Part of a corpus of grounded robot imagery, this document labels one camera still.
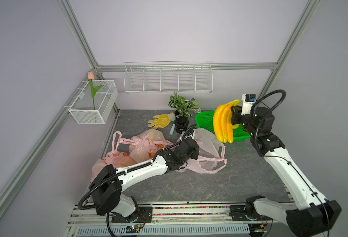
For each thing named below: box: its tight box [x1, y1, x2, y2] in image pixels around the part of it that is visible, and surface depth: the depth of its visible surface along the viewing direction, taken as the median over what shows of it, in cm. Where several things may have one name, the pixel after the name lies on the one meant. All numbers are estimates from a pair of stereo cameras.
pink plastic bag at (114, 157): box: [89, 130, 137, 182], surface depth 81 cm
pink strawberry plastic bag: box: [177, 127, 227, 174], surface depth 83 cm
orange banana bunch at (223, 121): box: [213, 99, 241, 144], surface depth 72 cm
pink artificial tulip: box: [87, 71, 102, 111], surface depth 85 cm
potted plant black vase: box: [168, 90, 202, 135], surface depth 91 cm
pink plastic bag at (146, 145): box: [119, 128, 174, 162], surface depth 86 cm
